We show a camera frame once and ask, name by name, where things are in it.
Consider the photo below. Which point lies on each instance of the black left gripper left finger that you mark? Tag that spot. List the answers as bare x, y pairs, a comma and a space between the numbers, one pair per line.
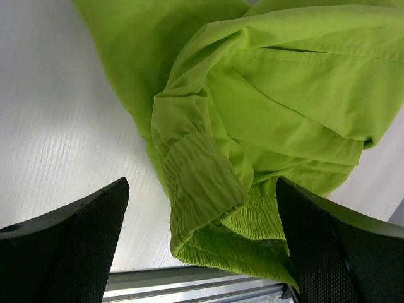
64, 255

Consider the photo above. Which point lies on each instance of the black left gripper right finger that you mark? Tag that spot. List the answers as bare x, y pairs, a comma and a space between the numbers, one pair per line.
338, 254

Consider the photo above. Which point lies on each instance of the lime green shorts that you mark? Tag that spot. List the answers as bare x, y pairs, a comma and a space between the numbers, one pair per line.
230, 96

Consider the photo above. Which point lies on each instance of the aluminium mounting rail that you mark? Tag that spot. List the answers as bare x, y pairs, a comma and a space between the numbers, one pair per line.
193, 284

